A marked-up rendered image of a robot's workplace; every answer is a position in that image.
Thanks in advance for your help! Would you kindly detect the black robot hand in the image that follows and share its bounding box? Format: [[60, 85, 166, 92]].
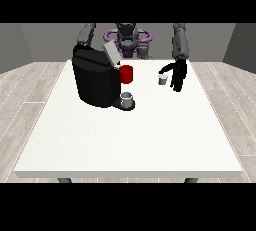
[[158, 58, 188, 93]]

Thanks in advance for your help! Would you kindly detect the small grey coffee pod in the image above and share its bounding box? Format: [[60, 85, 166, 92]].
[[158, 73, 168, 86]]

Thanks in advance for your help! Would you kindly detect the red pod holder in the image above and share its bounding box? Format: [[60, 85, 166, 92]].
[[119, 64, 134, 85]]

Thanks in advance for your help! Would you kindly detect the pale grey machine lid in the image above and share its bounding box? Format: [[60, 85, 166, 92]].
[[102, 40, 122, 66]]

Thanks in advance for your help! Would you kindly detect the black coffee machine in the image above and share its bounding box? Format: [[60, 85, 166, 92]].
[[71, 43, 136, 112]]

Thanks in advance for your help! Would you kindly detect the small grey cup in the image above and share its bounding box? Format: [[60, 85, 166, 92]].
[[120, 91, 134, 108]]

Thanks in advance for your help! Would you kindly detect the grey purple-ringed robot trunk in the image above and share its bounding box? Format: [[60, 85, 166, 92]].
[[103, 23, 155, 60]]

